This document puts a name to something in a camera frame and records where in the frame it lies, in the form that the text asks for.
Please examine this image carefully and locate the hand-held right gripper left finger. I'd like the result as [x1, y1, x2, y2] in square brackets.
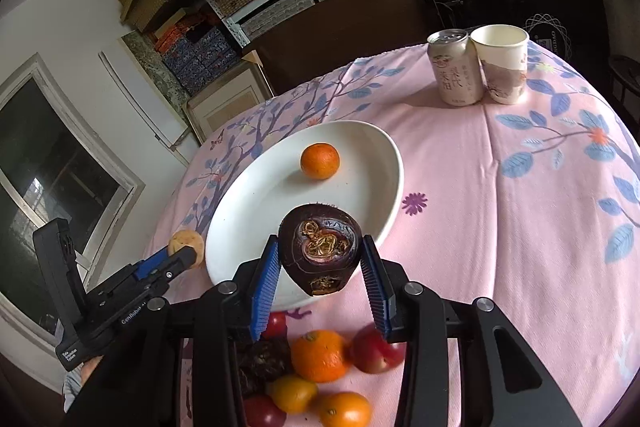
[65, 234, 281, 427]

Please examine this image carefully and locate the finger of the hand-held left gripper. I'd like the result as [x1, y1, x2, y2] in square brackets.
[144, 247, 197, 293]
[131, 248, 173, 280]

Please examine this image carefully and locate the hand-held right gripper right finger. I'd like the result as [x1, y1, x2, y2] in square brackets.
[361, 234, 583, 427]

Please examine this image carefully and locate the beige round longan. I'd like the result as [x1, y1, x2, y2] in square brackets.
[168, 230, 206, 268]

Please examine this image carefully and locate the red cherry tomato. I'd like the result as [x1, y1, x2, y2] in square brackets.
[261, 312, 288, 340]

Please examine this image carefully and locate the large dark water chestnut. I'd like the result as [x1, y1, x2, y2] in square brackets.
[278, 203, 363, 297]

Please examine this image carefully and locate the white oval plate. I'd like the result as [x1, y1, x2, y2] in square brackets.
[205, 120, 405, 313]

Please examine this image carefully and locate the large orange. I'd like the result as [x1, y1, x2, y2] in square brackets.
[290, 329, 351, 383]

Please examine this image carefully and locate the yellow kumquat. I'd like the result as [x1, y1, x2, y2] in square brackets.
[270, 374, 319, 414]

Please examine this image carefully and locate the yellow-orange mandarin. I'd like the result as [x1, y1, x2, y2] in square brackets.
[312, 391, 373, 427]

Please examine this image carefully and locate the dark red plum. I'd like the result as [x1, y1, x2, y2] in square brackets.
[242, 394, 288, 427]

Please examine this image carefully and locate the small dark orange mandarin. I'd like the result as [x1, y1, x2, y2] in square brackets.
[300, 143, 341, 180]

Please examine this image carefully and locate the pink floral tablecloth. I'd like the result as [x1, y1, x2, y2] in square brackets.
[142, 42, 640, 427]

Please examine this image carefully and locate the white framed window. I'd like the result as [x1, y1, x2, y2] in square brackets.
[0, 54, 146, 348]

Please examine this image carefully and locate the green marble slab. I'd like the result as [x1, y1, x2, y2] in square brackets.
[122, 32, 191, 108]

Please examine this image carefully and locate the stack of blue patterned boxes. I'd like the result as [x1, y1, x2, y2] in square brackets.
[160, 27, 238, 95]

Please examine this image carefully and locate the white drink can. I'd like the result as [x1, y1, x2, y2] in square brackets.
[426, 28, 486, 106]

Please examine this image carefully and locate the dark brown wooden board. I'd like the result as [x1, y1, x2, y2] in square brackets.
[245, 0, 436, 95]

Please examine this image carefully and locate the white paper cup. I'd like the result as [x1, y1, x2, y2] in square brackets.
[470, 24, 530, 106]

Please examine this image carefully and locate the dark wooden chair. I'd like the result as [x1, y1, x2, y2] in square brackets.
[607, 54, 640, 108]

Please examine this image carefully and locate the leaning picture frame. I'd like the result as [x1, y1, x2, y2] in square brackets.
[185, 62, 276, 142]

